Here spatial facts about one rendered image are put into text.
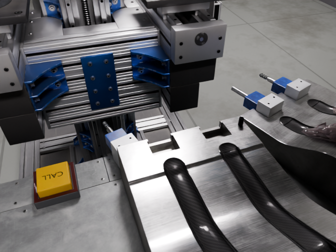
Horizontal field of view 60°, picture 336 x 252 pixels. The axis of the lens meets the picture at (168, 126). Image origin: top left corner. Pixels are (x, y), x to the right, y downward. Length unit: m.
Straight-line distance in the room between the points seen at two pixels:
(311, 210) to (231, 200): 0.12
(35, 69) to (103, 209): 0.41
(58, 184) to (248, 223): 0.34
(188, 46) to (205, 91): 1.54
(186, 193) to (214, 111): 1.62
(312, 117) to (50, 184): 0.57
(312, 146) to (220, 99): 1.62
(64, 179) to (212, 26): 0.48
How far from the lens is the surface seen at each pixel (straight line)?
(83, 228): 0.56
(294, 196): 0.52
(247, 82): 2.44
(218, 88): 2.31
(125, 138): 0.61
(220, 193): 0.49
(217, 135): 0.61
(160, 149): 0.57
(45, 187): 0.59
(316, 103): 0.79
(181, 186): 0.49
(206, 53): 0.77
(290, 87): 0.77
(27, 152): 1.60
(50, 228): 0.58
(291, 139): 0.65
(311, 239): 0.45
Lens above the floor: 1.27
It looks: 41 degrees down
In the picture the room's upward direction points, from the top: straight up
